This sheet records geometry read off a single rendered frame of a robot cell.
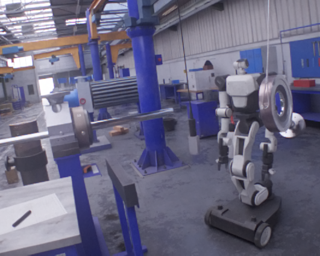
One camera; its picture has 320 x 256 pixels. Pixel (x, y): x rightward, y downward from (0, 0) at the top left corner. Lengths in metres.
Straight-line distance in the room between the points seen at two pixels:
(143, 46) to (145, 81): 0.50
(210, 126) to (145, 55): 2.34
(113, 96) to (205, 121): 2.03
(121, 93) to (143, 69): 1.97
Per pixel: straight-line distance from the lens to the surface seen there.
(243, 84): 2.12
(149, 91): 3.95
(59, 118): 2.11
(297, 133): 2.00
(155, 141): 4.07
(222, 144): 2.38
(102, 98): 5.82
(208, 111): 5.52
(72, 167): 2.03
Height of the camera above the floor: 1.47
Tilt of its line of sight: 9 degrees down
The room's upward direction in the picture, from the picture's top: 7 degrees counter-clockwise
